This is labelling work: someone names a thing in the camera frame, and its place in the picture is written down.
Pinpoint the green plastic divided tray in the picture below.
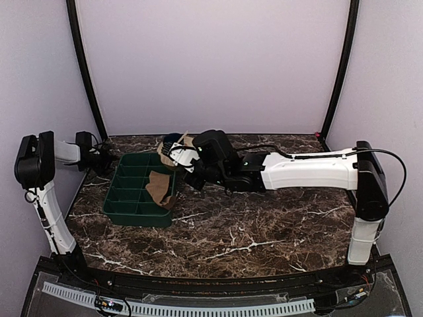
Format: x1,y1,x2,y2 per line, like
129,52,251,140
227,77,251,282
103,153,176,227

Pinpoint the tan brown sock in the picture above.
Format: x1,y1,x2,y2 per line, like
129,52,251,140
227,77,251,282
145,171,176,211

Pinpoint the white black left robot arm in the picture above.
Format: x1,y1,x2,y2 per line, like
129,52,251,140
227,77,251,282
14,131,116,255

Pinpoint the black corner post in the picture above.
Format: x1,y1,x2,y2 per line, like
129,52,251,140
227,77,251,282
317,0,360,144
65,0,108,141

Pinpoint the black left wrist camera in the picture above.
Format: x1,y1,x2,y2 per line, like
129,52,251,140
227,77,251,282
75,131,93,153

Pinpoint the striped cream red sock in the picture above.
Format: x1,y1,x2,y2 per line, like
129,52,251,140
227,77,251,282
157,133,196,168

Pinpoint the black right corner post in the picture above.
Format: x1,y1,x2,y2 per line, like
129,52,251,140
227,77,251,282
317,0,360,144

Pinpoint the white slotted cable duct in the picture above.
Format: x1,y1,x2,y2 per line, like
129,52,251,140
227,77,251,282
42,281,316,316

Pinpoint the black left corner post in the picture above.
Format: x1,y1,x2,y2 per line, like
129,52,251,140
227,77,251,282
65,0,108,141

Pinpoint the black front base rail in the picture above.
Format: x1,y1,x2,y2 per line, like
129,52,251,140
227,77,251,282
26,255,402,299

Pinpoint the blue enamel mug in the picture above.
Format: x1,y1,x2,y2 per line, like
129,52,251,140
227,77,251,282
163,133,183,143

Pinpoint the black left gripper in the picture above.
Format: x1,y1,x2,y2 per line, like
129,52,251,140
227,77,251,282
80,147,119,177

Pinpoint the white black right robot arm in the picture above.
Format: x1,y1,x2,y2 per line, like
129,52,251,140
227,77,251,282
171,141,394,287

